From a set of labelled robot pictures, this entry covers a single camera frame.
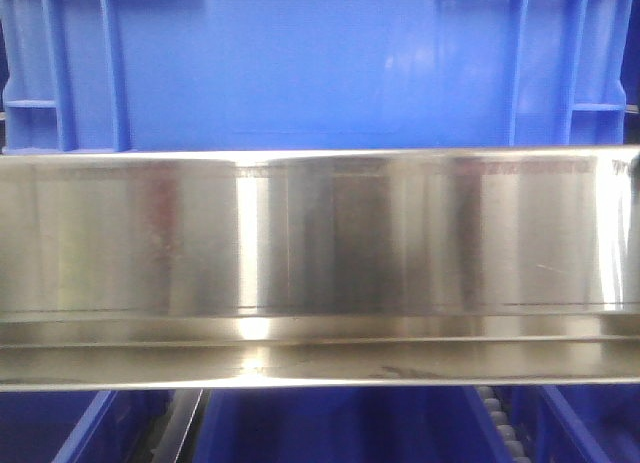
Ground blue plastic bin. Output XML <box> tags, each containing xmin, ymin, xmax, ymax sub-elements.
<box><xmin>1</xmin><ymin>0</ymin><xmax>632</xmax><ymax>154</ymax></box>

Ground steel shelf front beam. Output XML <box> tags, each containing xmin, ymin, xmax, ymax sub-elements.
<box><xmin>1</xmin><ymin>146</ymin><xmax>639</xmax><ymax>391</ymax></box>

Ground lower blue bin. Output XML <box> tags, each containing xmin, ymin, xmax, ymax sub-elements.
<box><xmin>193</xmin><ymin>386</ymin><xmax>513</xmax><ymax>462</ymax></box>

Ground right white roller track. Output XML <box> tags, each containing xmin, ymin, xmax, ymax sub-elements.
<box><xmin>476</xmin><ymin>385</ymin><xmax>531</xmax><ymax>463</ymax></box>

